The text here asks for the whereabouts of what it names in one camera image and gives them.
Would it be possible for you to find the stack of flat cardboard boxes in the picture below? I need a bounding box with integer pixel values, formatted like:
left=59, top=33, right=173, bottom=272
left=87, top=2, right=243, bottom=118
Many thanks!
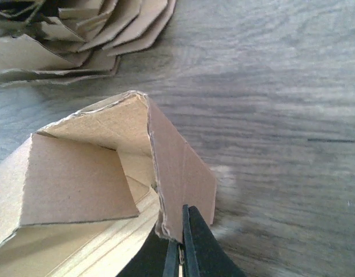
left=0, top=0, right=176, bottom=87

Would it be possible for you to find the brown cardboard box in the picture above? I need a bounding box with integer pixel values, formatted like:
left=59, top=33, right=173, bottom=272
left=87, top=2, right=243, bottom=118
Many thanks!
left=0, top=91, right=217, bottom=276

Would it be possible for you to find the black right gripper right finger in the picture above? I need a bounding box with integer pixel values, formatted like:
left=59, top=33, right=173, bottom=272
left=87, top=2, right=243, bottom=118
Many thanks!
left=182, top=205, right=245, bottom=277

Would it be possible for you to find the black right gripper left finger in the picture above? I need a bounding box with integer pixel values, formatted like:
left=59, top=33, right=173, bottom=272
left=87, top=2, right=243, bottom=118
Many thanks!
left=117, top=226, right=178, bottom=277

